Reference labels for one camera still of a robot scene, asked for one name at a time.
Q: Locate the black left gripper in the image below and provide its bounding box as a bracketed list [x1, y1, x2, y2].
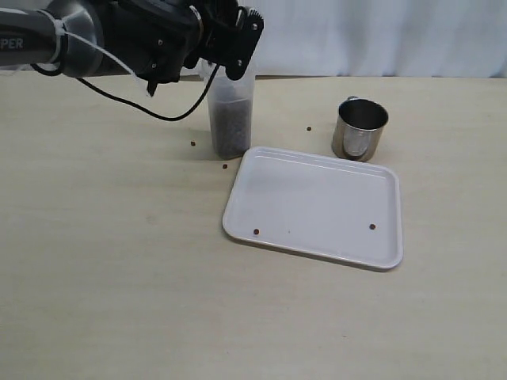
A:
[98, 1, 265, 97]

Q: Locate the steel mug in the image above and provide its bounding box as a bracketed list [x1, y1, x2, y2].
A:
[331, 96, 389, 162]

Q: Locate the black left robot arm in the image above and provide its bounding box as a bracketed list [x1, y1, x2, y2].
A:
[1, 1, 264, 97]

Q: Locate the clear plastic tall container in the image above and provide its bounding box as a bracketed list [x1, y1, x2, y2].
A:
[206, 67, 255, 160]

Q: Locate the white backdrop curtain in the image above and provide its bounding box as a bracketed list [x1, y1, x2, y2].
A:
[250, 0, 506, 78]

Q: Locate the white plastic tray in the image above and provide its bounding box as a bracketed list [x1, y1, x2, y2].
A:
[223, 146, 404, 271]

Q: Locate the white left cable tie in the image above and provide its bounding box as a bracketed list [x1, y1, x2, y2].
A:
[37, 3, 153, 98]

